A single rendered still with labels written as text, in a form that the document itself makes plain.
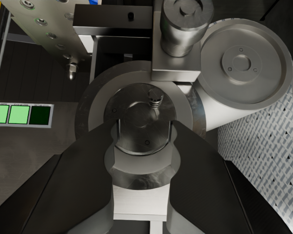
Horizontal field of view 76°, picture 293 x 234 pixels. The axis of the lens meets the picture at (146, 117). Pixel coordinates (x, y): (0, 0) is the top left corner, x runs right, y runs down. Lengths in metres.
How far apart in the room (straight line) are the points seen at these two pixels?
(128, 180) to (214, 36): 0.20
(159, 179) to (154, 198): 0.34
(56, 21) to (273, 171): 0.45
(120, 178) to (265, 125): 0.22
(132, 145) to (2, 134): 0.53
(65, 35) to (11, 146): 0.35
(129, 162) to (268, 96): 0.18
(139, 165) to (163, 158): 0.03
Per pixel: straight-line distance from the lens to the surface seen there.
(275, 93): 0.27
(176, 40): 0.16
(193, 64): 0.20
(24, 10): 0.46
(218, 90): 0.24
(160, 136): 0.19
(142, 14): 0.24
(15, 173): 0.64
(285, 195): 0.29
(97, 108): 0.21
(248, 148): 0.36
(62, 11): 0.43
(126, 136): 0.19
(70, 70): 0.61
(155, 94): 0.17
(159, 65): 0.20
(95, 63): 0.25
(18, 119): 0.65
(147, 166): 0.20
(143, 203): 0.55
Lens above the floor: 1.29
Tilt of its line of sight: 12 degrees down
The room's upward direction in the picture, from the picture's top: 178 degrees counter-clockwise
